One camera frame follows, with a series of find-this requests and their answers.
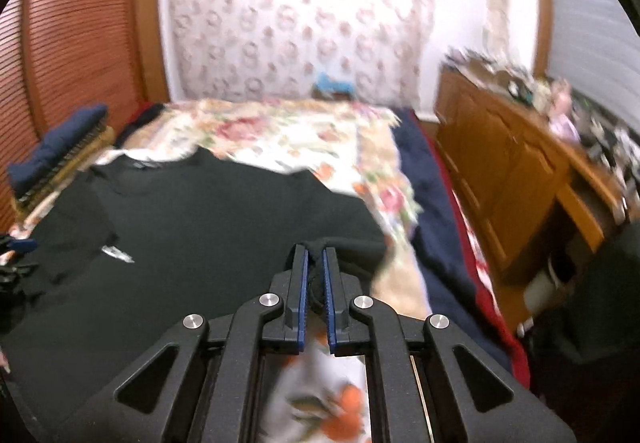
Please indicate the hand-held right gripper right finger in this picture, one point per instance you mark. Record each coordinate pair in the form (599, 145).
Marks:
(330, 305)

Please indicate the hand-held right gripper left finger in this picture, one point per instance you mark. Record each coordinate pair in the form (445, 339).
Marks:
(300, 295)

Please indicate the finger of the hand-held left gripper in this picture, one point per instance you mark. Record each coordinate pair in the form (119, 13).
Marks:
(20, 247)
(12, 274)

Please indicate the black t-shirt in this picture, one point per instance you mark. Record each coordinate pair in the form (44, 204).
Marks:
(200, 233)

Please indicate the stack of folded clothes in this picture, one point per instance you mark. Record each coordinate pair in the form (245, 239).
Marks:
(40, 200)

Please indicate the dark gold-patterned folded cloth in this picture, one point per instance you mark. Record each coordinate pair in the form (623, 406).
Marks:
(67, 168)

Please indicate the orange fruit print blanket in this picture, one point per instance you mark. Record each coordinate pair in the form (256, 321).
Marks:
(320, 398)

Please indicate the navy folded cloth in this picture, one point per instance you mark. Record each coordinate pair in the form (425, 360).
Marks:
(55, 143)

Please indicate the navy bedding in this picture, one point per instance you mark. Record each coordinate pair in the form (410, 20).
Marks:
(440, 223)

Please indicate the red blanket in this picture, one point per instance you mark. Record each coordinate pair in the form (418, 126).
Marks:
(492, 318)

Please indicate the floral blanket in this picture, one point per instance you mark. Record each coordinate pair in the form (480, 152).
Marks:
(280, 133)

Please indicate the white bin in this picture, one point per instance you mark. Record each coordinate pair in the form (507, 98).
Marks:
(542, 288)

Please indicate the blue cloth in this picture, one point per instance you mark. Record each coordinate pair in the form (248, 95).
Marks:
(332, 84)

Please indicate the wooden dresser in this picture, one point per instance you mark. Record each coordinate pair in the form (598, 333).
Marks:
(500, 163)

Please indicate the louvred wooden door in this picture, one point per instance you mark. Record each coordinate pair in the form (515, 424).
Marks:
(75, 23)

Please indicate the circle-patterned curtain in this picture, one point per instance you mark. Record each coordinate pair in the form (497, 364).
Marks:
(300, 23)

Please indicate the pile of dresser clutter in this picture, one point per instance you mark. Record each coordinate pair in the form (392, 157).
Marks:
(500, 70)

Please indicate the pink doll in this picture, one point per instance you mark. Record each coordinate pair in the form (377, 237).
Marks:
(564, 115)

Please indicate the grey window shutter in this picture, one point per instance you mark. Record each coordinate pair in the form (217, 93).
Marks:
(590, 23)

